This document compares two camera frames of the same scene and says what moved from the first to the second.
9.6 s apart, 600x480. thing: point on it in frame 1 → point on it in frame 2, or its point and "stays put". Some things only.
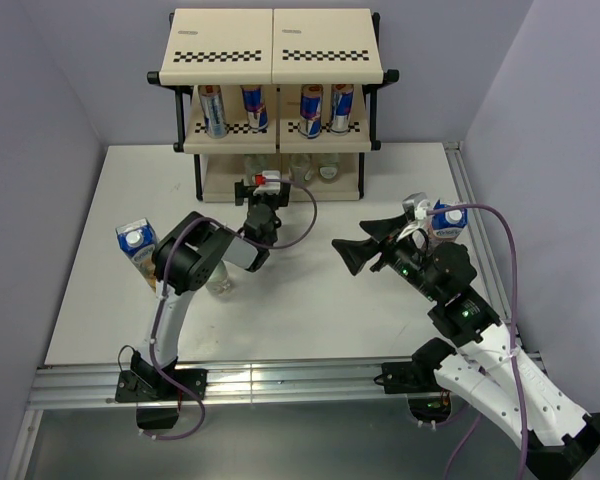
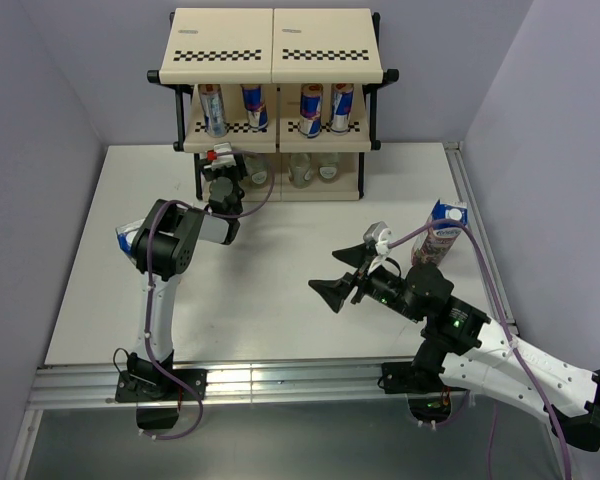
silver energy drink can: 213,110 stays put
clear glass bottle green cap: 329,168 stays put
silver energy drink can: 257,115 stays put
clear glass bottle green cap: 254,164 stays put
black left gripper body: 274,202 → 233,173
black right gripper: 354,253 → 335,291
